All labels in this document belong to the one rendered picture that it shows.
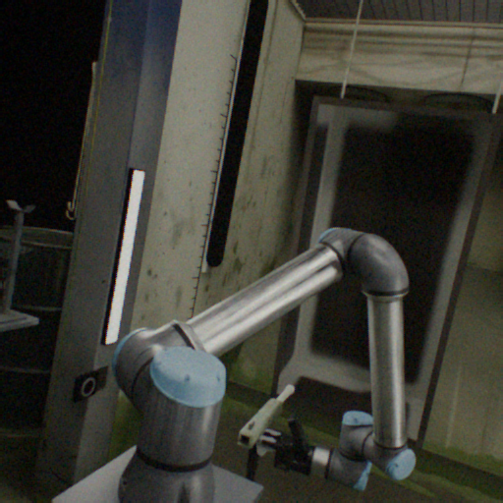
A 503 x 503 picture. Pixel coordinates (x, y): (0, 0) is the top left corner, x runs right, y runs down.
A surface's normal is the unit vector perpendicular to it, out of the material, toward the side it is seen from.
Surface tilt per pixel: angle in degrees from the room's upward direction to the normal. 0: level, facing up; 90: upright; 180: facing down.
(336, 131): 102
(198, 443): 90
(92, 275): 90
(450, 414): 57
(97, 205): 90
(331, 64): 90
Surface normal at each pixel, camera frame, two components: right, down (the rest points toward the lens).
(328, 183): -0.37, 0.23
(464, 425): -0.21, -0.51
